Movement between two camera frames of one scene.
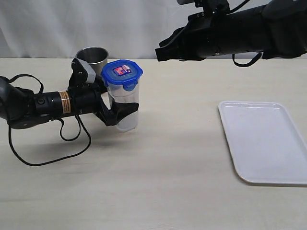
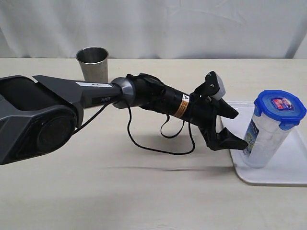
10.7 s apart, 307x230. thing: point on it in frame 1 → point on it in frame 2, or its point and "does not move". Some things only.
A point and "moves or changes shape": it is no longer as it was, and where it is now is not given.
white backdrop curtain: (126, 28) does not move
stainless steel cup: (97, 57) does not move
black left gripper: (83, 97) → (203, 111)
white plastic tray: (266, 148) does not move
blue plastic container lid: (123, 72) → (281, 106)
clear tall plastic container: (117, 93) moves or changes shape
